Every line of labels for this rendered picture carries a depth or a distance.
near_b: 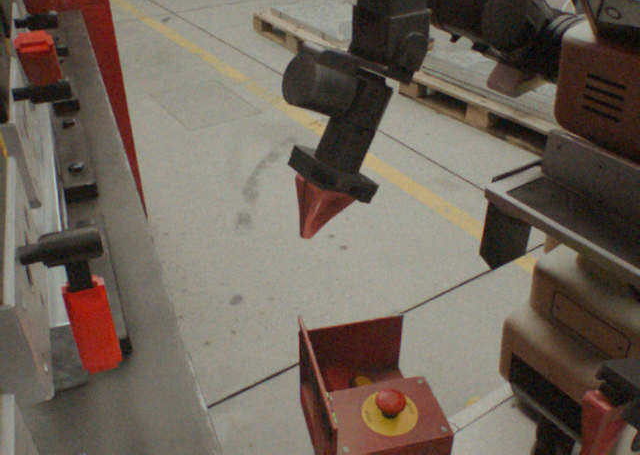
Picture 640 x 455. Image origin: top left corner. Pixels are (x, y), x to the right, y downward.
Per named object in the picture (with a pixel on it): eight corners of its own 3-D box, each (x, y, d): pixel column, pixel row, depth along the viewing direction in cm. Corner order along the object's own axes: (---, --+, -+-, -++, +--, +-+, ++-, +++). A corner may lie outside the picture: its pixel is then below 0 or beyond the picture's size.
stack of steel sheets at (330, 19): (415, 33, 430) (416, 25, 427) (339, 48, 403) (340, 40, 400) (337, 2, 500) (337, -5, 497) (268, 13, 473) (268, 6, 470)
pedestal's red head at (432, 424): (445, 491, 84) (462, 403, 74) (331, 517, 81) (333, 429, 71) (396, 382, 100) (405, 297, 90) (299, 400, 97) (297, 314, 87)
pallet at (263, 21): (433, 56, 434) (435, 35, 426) (336, 77, 399) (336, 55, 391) (339, 15, 519) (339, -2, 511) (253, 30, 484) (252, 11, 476)
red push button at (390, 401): (409, 425, 79) (411, 406, 77) (379, 431, 79) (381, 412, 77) (398, 401, 83) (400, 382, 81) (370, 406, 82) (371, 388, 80)
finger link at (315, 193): (293, 245, 73) (324, 172, 70) (263, 217, 78) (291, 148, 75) (336, 249, 77) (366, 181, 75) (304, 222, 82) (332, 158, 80)
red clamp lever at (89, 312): (132, 369, 37) (99, 234, 31) (59, 389, 35) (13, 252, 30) (127, 349, 38) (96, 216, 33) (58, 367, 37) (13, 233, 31)
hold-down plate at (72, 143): (99, 196, 107) (95, 181, 105) (66, 202, 105) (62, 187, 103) (84, 128, 130) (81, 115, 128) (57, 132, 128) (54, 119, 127)
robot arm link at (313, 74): (434, 39, 67) (384, 20, 73) (360, 3, 59) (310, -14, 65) (389, 141, 70) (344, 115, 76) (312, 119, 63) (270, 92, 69)
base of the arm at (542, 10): (586, 21, 78) (513, 1, 86) (561, -12, 72) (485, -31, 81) (548, 81, 80) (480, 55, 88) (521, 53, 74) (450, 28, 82)
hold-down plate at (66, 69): (81, 110, 138) (78, 97, 136) (55, 114, 136) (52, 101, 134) (72, 67, 161) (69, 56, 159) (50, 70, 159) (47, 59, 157)
